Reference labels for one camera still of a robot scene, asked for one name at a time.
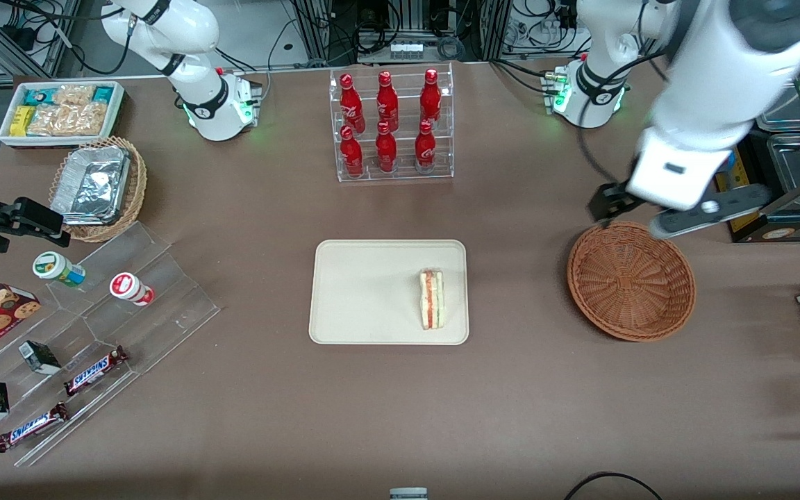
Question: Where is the triangular sandwich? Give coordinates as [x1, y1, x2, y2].
[419, 269, 445, 330]

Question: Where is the aluminium foil tray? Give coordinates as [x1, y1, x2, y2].
[51, 146, 131, 226]

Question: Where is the brown wicker basket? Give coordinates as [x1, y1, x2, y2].
[567, 221, 697, 342]

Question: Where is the light wicker basket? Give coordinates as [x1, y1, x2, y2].
[49, 135, 148, 244]

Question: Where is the cream rectangular tray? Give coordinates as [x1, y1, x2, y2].
[308, 239, 470, 346]

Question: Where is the green lid yogurt cup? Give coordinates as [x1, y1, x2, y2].
[32, 251, 87, 288]

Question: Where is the black machine with yellow panel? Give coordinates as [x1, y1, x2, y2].
[712, 76, 800, 244]

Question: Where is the white snack bin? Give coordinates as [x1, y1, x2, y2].
[0, 81, 126, 149]

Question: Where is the clear cracker bag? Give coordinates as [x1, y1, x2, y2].
[27, 104, 71, 137]
[53, 84, 97, 106]
[67, 103, 109, 136]

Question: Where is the yellow snack packet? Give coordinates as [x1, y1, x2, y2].
[10, 106, 37, 137]

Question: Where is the red lid yogurt cup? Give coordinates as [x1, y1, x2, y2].
[109, 272, 156, 307]

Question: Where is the small black carton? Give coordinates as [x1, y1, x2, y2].
[18, 340, 62, 376]

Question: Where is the clear acrylic step shelf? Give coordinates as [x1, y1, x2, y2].
[0, 221, 222, 467]

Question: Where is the Snickers bar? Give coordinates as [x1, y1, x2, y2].
[0, 401, 71, 453]
[63, 345, 130, 397]

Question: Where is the red cola bottle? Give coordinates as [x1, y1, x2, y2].
[375, 121, 398, 174]
[415, 119, 437, 172]
[419, 68, 442, 127]
[339, 73, 366, 134]
[376, 71, 399, 130]
[340, 125, 365, 178]

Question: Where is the clear acrylic bottle rack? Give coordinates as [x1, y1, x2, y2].
[329, 61, 455, 183]

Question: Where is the white power strip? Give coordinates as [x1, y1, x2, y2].
[390, 40, 430, 60]

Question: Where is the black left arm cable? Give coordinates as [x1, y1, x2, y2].
[576, 0, 685, 185]

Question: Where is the black cable on table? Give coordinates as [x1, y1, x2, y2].
[564, 472, 663, 500]

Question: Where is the aluminium profile frame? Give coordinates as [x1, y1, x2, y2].
[306, 0, 512, 63]

